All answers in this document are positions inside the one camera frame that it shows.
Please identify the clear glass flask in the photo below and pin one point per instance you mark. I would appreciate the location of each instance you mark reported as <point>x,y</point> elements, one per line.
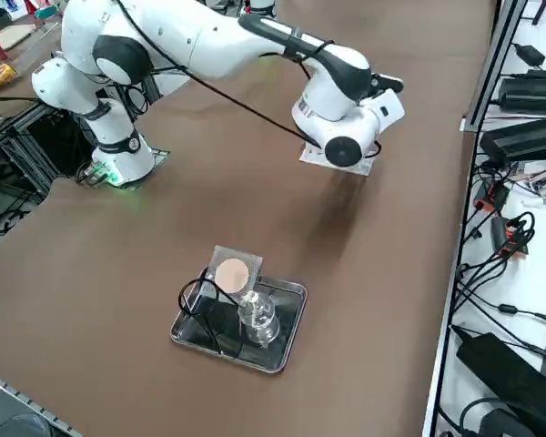
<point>259,318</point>

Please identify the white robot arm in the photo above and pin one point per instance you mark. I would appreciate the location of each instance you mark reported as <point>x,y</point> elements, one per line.
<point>261,5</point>
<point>200,41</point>

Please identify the shiny steel tray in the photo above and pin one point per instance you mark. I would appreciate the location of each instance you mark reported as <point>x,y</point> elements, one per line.
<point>286,328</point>

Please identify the white test tube rack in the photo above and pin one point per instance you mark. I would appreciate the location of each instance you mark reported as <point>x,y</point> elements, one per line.
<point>309,157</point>

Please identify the orange and black device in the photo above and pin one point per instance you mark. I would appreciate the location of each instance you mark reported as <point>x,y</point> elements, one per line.
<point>505,236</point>
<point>491,196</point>

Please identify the large black power brick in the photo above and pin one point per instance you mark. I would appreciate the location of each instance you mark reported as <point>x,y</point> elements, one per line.
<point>523,139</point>

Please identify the black fabric bag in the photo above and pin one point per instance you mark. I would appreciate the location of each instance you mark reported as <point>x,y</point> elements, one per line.
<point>505,378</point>

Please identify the small black adapter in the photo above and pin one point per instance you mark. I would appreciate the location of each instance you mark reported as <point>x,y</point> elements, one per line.
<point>530,54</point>

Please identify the wooden board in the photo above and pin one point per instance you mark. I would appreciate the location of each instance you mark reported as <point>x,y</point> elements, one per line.
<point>13,36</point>

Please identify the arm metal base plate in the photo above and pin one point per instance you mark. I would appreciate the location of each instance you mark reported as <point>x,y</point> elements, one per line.
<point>161,154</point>

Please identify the black table frame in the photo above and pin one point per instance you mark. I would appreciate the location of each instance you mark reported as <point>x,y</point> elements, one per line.
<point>27,136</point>

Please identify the aluminium profile post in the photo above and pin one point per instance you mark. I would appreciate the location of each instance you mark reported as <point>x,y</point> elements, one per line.
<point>493,68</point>

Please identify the grey aluminium rail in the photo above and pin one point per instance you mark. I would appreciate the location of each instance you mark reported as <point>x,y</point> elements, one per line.
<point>27,398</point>

